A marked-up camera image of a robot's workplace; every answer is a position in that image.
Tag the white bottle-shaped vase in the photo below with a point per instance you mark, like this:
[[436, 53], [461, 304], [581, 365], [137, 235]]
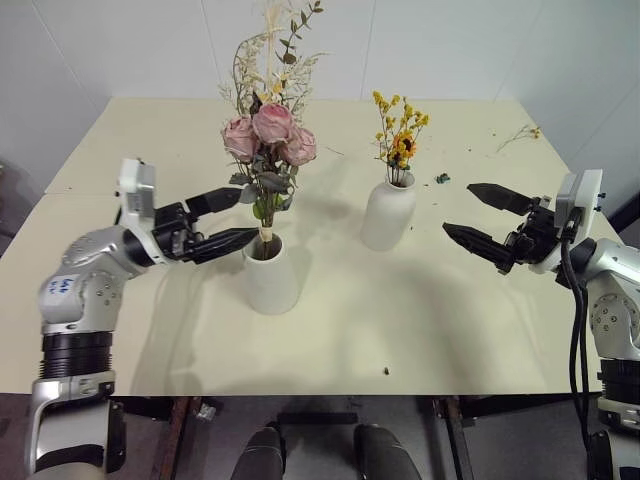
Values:
[[387, 217]]

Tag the loose yellow flower sprig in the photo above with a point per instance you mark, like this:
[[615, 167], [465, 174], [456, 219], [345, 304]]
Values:
[[520, 134]]

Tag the yellow sunflower dried bouquet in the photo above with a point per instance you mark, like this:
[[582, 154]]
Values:
[[402, 145]]

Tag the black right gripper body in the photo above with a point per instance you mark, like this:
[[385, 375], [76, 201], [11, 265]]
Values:
[[537, 235]]

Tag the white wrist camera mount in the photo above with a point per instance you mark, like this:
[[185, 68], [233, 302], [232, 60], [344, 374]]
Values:
[[136, 192], [580, 200]]

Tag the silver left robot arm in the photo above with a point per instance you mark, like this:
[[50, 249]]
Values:
[[75, 305]]

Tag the white cone-shaped vase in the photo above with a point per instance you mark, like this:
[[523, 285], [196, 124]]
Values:
[[271, 285]]

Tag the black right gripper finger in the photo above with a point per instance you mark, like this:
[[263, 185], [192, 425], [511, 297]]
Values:
[[477, 242], [502, 197]]

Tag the rusty metal table leg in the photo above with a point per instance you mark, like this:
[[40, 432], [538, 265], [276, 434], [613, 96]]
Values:
[[457, 440], [177, 440]]

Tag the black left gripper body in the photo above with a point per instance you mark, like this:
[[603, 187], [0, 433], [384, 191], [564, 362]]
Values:
[[172, 230]]

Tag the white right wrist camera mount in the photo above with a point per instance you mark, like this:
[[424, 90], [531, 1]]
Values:
[[580, 200]]

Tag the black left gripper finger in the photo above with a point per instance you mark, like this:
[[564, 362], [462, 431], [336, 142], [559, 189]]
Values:
[[225, 242], [215, 199]]

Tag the small metal bracket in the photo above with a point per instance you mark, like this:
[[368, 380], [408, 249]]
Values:
[[207, 412]]

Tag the pink rose dried bouquet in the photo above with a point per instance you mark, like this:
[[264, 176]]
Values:
[[272, 125]]

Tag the small green plant scrap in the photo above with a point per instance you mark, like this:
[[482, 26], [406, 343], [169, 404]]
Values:
[[442, 178]]

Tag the dark rounded shape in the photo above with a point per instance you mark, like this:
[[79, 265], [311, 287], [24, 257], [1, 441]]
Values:
[[385, 455], [260, 455]]

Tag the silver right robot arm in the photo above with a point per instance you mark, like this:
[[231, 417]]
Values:
[[617, 305]]

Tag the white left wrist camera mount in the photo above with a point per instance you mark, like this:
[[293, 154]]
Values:
[[136, 192]]

